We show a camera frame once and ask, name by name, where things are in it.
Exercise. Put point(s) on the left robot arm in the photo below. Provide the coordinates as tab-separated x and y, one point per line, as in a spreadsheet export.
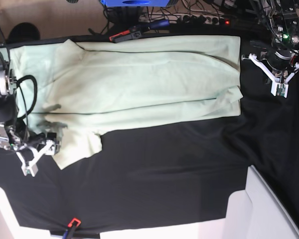
280	18

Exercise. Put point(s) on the red blue bottom clamp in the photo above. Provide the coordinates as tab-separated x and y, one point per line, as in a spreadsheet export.
73	231

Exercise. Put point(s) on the white table frame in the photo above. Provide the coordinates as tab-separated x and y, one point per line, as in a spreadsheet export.
257	213
9	227

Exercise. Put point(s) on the black table cloth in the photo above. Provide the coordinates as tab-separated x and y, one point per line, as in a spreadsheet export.
167	175

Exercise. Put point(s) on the light green T-shirt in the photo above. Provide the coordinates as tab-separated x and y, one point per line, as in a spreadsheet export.
85	90

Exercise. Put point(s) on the blue box at top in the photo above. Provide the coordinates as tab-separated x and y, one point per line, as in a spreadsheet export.
142	3

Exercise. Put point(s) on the white right table frame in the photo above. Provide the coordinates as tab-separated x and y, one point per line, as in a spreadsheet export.
257	213

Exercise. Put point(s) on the red black clamp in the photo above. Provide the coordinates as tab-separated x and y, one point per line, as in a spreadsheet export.
137	31

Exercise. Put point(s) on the white left table frame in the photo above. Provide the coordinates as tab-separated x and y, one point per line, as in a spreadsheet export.
9	227

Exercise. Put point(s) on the white power strip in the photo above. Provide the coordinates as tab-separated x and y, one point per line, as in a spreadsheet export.
186	18

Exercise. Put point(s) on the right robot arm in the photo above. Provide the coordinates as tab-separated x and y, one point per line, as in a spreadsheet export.
9	87

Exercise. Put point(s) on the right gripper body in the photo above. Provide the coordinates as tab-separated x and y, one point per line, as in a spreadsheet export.
18	138

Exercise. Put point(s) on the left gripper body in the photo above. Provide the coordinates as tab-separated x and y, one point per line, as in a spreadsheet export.
278	61

